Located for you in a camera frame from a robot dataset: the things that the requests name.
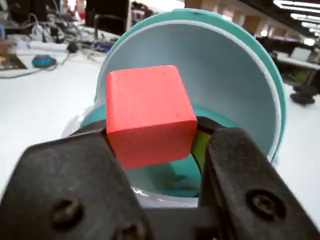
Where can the black computer monitor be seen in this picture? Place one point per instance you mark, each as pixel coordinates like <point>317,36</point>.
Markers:
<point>107,15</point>

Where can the blue round gadget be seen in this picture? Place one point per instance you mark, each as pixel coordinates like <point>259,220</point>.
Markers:
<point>43,61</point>

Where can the brown flat board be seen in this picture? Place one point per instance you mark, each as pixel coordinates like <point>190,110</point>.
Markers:
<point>11,62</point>

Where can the red cube block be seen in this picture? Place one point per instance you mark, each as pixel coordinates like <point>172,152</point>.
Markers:
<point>147,115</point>

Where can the teal whale-shaped bin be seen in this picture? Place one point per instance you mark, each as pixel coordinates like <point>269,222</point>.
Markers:
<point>225,75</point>

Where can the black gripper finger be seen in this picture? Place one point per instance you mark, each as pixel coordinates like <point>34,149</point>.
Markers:
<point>62,190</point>
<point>250,190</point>

